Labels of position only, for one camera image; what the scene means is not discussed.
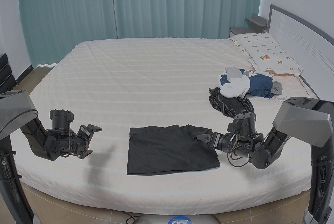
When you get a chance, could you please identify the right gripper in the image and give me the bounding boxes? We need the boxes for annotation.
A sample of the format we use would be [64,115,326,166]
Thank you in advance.
[211,132,235,153]

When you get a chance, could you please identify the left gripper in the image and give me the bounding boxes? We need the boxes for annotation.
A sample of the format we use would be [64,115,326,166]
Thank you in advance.
[69,125,103,160]

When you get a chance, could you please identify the black T-shirt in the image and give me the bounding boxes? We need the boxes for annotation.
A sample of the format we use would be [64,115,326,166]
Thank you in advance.
[126,124,220,176]

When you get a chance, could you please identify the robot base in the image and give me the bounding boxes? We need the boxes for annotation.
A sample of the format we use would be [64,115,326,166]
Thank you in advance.
[132,214,218,224]

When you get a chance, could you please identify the pile of clothes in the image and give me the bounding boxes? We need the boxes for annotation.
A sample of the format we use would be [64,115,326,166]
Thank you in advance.
[218,66,287,100]

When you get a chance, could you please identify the bed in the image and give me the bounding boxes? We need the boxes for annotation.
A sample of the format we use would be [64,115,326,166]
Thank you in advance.
[10,4,334,214]

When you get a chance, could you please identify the black shiny garment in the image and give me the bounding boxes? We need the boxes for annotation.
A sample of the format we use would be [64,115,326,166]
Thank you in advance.
[208,87,255,120]

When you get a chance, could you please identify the white printed pillow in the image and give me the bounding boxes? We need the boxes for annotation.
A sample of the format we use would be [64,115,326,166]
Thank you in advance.
[229,31,304,75]

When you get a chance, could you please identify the grey bedside table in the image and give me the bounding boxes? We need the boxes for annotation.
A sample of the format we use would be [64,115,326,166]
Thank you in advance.
[230,13,267,36]

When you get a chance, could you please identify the black cable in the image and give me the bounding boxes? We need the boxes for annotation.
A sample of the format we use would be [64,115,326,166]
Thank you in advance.
[0,110,39,133]
[125,213,142,224]

